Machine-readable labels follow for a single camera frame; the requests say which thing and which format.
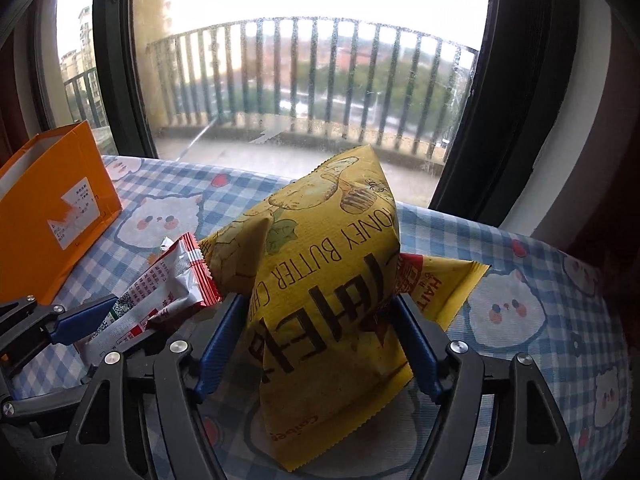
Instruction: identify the red white silver snack packet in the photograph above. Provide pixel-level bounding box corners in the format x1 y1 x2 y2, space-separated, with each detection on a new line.
78 233 221 365

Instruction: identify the yellow honey butter chip bag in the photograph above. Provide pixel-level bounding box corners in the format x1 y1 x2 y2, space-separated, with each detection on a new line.
200 145 487 470

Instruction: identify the orange cardboard box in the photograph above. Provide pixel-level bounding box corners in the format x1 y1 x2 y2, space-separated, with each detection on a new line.
0 122 122 304

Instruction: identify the blue checkered bear tablecloth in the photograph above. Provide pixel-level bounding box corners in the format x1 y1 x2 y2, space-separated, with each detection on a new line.
8 154 634 480

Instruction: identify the balcony metal railing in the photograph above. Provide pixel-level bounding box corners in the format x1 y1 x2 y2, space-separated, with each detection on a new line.
63 15 481 162

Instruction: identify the black window frame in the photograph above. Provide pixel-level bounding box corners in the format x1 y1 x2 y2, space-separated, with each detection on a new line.
29 0 582 231

